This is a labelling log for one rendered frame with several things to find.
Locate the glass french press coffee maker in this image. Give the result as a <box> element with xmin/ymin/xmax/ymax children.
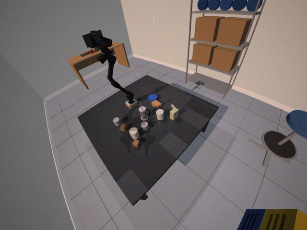
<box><xmin>139</xmin><ymin>106</ymin><xmax>151</xmax><ymax>121</ymax></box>

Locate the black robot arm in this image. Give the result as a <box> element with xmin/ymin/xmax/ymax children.
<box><xmin>97</xmin><ymin>49</ymin><xmax>134</xmax><ymax>104</ymax></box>

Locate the blue short cylinder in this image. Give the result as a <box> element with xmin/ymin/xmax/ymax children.
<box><xmin>148</xmin><ymin>94</ymin><xmax>158</xmax><ymax>102</ymax></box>

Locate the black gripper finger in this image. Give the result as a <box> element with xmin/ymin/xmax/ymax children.
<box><xmin>99</xmin><ymin>35</ymin><xmax>109</xmax><ymax>45</ymax></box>
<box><xmin>90</xmin><ymin>36</ymin><xmax>96</xmax><ymax>46</ymax></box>

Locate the beige cylinder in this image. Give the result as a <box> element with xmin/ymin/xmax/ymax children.
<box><xmin>156</xmin><ymin>109</ymin><xmax>164</xmax><ymax>120</ymax></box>
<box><xmin>130</xmin><ymin>127</ymin><xmax>140</xmax><ymax>139</ymax></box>

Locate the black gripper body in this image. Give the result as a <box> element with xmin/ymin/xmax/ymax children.
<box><xmin>89</xmin><ymin>39</ymin><xmax>112</xmax><ymax>53</ymax></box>

